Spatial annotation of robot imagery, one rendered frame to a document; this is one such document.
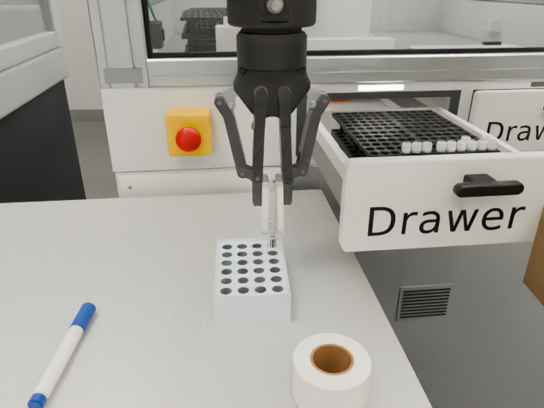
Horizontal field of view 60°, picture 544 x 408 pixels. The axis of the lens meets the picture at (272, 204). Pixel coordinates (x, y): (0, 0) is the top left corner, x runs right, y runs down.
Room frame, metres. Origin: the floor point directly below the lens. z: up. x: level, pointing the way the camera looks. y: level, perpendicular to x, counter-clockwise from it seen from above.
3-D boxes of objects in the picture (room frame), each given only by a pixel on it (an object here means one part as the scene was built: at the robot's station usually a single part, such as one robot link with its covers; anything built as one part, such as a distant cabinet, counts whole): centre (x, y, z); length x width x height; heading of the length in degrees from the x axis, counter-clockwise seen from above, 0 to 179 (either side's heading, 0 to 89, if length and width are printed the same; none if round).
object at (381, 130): (0.69, -0.20, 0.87); 0.22 x 0.18 x 0.06; 6
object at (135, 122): (1.29, -0.18, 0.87); 1.02 x 0.95 x 0.14; 96
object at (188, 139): (0.72, 0.13, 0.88); 0.04 x 0.03 x 0.04; 96
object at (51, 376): (0.36, 0.21, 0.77); 0.14 x 0.02 x 0.02; 0
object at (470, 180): (0.46, -0.23, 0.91); 0.07 x 0.04 x 0.01; 96
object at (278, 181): (0.52, -0.01, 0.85); 0.03 x 0.01 x 0.07; 4
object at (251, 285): (0.47, 0.03, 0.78); 0.12 x 0.08 x 0.04; 4
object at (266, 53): (0.52, 0.00, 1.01); 0.08 x 0.07 x 0.09; 94
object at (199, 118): (0.76, 0.14, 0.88); 0.07 x 0.05 x 0.07; 96
